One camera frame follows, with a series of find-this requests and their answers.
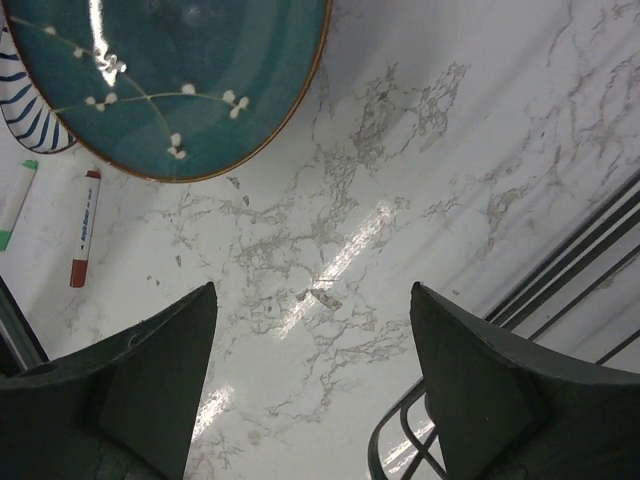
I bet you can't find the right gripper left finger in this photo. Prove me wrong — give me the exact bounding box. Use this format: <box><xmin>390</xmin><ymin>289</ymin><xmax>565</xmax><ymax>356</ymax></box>
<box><xmin>1</xmin><ymin>283</ymin><xmax>218</xmax><ymax>479</ymax></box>

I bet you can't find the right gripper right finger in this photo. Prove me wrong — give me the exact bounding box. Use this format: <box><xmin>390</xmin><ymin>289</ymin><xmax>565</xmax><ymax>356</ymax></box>
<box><xmin>410</xmin><ymin>283</ymin><xmax>639</xmax><ymax>479</ymax></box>

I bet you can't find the white green marker pen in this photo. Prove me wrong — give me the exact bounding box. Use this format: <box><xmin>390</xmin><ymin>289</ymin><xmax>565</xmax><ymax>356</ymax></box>
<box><xmin>1</xmin><ymin>159</ymin><xmax>38</xmax><ymax>252</ymax></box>

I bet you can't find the wire dish rack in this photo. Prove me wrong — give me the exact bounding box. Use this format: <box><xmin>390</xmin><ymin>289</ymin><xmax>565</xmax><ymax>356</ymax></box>
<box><xmin>367</xmin><ymin>170</ymin><xmax>639</xmax><ymax>479</ymax></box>

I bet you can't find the white striped plate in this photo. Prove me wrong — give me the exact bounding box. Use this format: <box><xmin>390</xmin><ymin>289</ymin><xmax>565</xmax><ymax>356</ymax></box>
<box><xmin>1</xmin><ymin>25</ymin><xmax>77</xmax><ymax>154</ymax></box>

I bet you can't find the red tipped tube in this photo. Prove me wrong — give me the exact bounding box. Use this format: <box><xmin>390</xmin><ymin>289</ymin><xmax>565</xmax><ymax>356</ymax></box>
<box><xmin>69</xmin><ymin>170</ymin><xmax>101</xmax><ymax>288</ymax></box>

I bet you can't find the dark teal floral plate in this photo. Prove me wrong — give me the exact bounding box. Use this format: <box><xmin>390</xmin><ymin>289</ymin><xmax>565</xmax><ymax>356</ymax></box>
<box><xmin>2</xmin><ymin>1</ymin><xmax>332</xmax><ymax>183</ymax></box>

